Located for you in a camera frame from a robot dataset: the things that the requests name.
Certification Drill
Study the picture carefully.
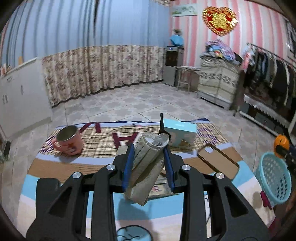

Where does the cloth covered cabinet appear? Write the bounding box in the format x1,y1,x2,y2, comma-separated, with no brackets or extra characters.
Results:
197,56,239,110

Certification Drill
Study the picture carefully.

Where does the framed wall picture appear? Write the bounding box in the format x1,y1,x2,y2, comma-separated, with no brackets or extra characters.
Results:
285,19,295,53

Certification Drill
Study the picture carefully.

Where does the red heart wall decoration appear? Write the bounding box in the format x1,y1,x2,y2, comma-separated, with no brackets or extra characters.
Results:
202,6,238,37

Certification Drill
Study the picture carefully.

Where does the water dispenser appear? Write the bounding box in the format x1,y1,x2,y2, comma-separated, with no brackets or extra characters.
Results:
163,46,184,86

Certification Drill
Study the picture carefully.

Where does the light blue plastic basket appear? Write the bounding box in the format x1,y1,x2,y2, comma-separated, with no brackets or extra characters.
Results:
254,152,292,208

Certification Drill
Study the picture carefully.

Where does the low shelf with lace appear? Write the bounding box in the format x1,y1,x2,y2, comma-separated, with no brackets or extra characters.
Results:
239,94,295,136

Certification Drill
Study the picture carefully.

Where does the wall calendar picture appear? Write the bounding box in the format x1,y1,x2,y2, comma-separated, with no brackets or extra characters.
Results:
171,4,197,17

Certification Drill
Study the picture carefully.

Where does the brown phone case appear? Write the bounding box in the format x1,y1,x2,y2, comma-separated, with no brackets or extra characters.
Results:
197,143,239,180

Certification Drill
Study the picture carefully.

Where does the white cabinet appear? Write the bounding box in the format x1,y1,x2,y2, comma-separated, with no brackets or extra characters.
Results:
1,58,53,138

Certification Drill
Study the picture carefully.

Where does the blue floral curtain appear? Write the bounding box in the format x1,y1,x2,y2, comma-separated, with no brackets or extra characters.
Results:
1,1,170,106

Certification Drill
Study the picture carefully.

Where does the small metal stool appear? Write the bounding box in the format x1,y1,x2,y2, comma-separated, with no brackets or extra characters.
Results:
175,66,201,93

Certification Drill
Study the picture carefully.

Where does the blue potted plant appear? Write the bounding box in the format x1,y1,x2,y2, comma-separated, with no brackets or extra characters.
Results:
170,29,184,47

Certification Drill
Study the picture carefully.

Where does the orange peel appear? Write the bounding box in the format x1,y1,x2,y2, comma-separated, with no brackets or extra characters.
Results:
273,134,290,152

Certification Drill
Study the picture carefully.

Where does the light blue cardboard box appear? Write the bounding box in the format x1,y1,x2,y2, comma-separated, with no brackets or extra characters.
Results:
164,119,197,148

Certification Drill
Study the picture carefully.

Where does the pile of clothes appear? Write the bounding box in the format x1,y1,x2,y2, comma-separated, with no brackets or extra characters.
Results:
200,39,242,63

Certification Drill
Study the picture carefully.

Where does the clothes rack with garments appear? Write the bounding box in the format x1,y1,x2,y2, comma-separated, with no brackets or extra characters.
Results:
241,43,295,123

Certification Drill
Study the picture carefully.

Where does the pink enamel mug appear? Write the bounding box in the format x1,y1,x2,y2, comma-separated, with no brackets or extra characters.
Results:
51,125,83,156

